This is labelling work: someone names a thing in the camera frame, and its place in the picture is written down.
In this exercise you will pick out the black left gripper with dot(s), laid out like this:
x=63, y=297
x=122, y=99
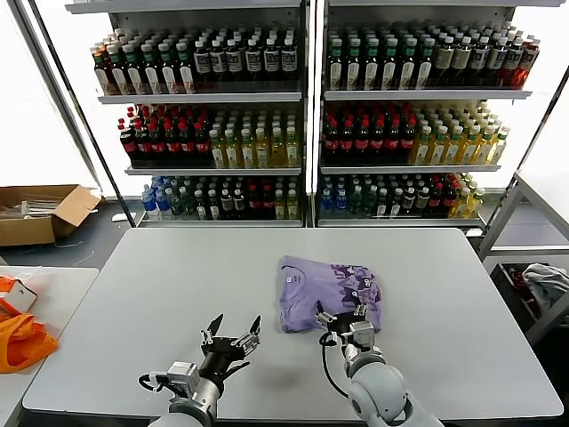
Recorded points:
x=224, y=353

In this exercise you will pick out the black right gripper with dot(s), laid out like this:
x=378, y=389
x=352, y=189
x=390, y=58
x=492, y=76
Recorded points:
x=342, y=327

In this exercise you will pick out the purple printed t-shirt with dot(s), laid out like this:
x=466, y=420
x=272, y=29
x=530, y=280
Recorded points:
x=320, y=289

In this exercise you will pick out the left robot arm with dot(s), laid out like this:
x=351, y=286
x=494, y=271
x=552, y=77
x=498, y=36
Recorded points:
x=195, y=400

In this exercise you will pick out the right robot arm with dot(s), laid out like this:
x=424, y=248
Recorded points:
x=378, y=387

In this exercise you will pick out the green tinted bottle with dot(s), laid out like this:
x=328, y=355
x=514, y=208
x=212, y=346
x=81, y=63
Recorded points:
x=370, y=202
x=355, y=202
x=189, y=205
x=176, y=205

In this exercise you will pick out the blue water bottle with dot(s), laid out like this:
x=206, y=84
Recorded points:
x=341, y=201
x=326, y=201
x=149, y=202
x=163, y=205

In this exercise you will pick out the yellow juice bottle white cap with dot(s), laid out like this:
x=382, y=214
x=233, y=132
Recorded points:
x=453, y=149
x=292, y=153
x=277, y=153
x=469, y=149
x=421, y=149
x=292, y=207
x=438, y=149
x=279, y=207
x=461, y=205
x=247, y=153
x=231, y=153
x=475, y=204
x=217, y=153
x=499, y=149
x=485, y=149
x=262, y=153

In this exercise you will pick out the cola bottle red cap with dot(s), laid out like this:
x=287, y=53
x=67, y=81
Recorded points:
x=362, y=142
x=436, y=202
x=347, y=142
x=331, y=142
x=157, y=147
x=449, y=202
x=378, y=142
x=253, y=204
x=408, y=142
x=186, y=147
x=393, y=142
x=202, y=147
x=142, y=147
x=266, y=204
x=172, y=147
x=128, y=147

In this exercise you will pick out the black storage bin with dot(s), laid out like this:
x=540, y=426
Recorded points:
x=504, y=284

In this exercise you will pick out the red item in bin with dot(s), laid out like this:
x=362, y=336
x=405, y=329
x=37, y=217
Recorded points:
x=518, y=276

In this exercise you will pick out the grey white crumpled cloth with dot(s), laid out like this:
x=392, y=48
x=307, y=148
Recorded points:
x=544, y=278

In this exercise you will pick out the orange cloth bag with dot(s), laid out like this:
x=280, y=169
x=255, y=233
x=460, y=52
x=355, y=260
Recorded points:
x=22, y=342

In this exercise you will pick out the small orange white box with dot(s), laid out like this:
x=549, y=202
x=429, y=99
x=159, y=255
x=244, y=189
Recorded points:
x=20, y=293

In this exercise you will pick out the open cardboard box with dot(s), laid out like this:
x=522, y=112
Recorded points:
x=31, y=231

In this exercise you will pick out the grey metal shelf unit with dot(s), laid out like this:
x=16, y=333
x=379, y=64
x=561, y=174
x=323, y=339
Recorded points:
x=200, y=99
x=422, y=94

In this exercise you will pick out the white packing strips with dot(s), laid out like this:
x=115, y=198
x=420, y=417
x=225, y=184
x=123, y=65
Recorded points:
x=31, y=208

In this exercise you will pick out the dark bottle green label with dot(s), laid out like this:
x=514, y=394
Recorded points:
x=149, y=73
x=353, y=66
x=426, y=66
x=390, y=66
x=408, y=66
x=167, y=73
x=335, y=66
x=132, y=73
x=185, y=73
x=371, y=66
x=117, y=73

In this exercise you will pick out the dark bottle white blue label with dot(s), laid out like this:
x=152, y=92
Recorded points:
x=513, y=62
x=202, y=62
x=218, y=62
x=498, y=62
x=271, y=62
x=289, y=62
x=480, y=62
x=234, y=62
x=252, y=62

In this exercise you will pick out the black slanted pole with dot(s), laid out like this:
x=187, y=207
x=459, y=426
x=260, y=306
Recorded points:
x=82, y=111

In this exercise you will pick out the dark bottle beige label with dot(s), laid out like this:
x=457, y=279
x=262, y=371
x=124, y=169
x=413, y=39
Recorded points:
x=462, y=62
x=443, y=62

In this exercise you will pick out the reddish tea bottle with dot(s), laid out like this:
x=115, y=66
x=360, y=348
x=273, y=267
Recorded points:
x=101, y=71

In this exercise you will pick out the red drink bottle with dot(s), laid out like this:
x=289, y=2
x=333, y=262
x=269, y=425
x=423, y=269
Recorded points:
x=528, y=62

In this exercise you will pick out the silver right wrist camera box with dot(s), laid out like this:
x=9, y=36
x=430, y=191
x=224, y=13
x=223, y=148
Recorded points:
x=362, y=333

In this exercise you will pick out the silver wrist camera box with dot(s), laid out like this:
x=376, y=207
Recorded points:
x=362, y=333
x=182, y=374

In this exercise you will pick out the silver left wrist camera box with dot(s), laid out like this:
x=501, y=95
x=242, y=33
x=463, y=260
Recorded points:
x=182, y=374

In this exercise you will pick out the grey metal frame table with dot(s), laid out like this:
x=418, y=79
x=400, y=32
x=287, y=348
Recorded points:
x=501, y=213

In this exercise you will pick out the grey slanted frame post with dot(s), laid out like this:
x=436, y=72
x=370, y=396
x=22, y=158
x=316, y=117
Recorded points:
x=65, y=116

